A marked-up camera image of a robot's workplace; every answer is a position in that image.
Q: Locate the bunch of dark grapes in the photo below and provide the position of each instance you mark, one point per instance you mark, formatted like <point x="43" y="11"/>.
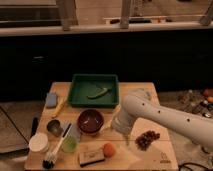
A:
<point x="145" y="139"/>

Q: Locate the blue sponge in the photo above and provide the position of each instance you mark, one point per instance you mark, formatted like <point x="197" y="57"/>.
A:
<point x="51" y="100"/>

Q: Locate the orange apple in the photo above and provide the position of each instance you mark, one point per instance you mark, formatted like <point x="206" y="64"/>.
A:
<point x="108" y="150"/>

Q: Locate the yellow banana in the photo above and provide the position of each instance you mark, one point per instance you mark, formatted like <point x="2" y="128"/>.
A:
<point x="59" y="107"/>

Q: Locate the green plastic cup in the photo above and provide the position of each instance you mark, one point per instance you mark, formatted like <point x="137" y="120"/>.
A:
<point x="69" y="144"/>

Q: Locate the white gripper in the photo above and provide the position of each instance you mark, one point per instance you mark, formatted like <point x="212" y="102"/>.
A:
<point x="123" y="123"/>

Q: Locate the black knife handle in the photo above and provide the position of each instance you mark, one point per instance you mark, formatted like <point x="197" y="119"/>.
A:
<point x="34" y="126"/>

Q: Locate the small metal cup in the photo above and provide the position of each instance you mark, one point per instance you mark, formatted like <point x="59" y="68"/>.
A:
<point x="54" y="127"/>

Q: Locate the green cucumber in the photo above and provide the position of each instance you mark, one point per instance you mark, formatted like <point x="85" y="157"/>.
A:
<point x="99" y="94"/>

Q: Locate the green plastic tray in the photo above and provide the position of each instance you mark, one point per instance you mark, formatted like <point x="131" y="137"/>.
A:
<point x="89" y="84"/>

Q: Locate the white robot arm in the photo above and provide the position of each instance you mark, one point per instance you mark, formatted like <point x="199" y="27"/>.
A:
<point x="137" y="104"/>

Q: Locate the white-handled black brush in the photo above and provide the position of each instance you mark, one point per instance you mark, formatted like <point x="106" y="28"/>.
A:
<point x="51" y="156"/>

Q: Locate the wooden block eraser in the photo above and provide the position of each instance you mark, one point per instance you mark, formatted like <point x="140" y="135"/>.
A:
<point x="89" y="157"/>

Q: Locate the dark red bowl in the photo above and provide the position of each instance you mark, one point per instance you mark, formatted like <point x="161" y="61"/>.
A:
<point x="90" y="121"/>

